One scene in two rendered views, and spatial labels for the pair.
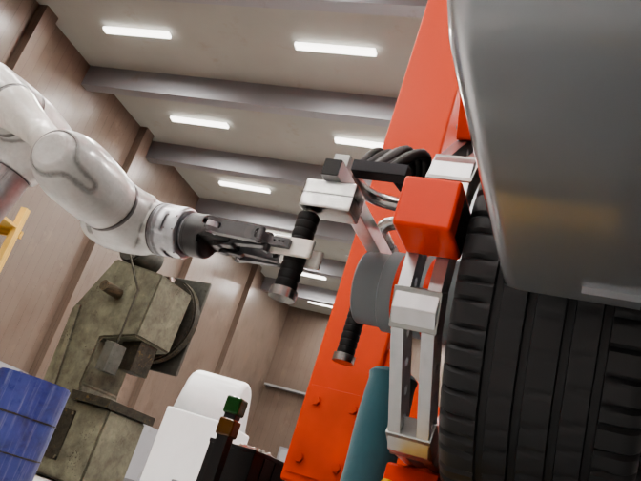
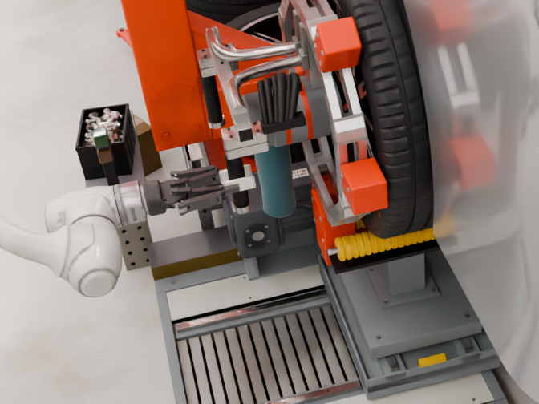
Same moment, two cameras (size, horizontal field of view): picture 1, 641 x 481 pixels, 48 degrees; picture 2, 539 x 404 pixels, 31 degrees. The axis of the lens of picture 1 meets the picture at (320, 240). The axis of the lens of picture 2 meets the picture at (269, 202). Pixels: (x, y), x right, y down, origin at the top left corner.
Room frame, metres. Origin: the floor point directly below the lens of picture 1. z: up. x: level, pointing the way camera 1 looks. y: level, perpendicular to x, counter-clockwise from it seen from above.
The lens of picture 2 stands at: (-0.36, 0.85, 2.10)
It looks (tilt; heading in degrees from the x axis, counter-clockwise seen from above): 39 degrees down; 328
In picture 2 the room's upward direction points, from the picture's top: 9 degrees counter-clockwise
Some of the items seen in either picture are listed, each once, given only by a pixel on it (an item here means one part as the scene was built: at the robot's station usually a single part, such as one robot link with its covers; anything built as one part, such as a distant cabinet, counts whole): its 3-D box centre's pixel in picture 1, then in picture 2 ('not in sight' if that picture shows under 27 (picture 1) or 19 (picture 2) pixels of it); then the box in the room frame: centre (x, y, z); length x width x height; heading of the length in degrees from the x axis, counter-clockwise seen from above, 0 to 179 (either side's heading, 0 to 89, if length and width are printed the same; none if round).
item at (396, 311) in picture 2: not in sight; (401, 256); (1.06, -0.41, 0.32); 0.40 x 0.30 x 0.28; 155
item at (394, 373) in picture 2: not in sight; (403, 307); (1.06, -0.41, 0.13); 0.50 x 0.36 x 0.10; 155
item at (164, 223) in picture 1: (176, 231); (132, 202); (1.18, 0.24, 0.83); 0.09 x 0.06 x 0.09; 155
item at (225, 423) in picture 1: (228, 428); (105, 153); (1.70, 0.07, 0.59); 0.04 x 0.04 x 0.04; 65
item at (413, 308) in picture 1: (461, 304); (322, 105); (1.13, -0.26, 0.85); 0.54 x 0.07 x 0.54; 155
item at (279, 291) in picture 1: (297, 253); (237, 179); (1.08, 0.03, 0.83); 0.04 x 0.04 x 0.16
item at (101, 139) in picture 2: (235, 407); (101, 138); (1.70, 0.07, 0.64); 0.04 x 0.04 x 0.04; 65
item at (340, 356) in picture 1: (353, 324); (212, 97); (1.39, -0.11, 0.83); 0.04 x 0.04 x 0.16
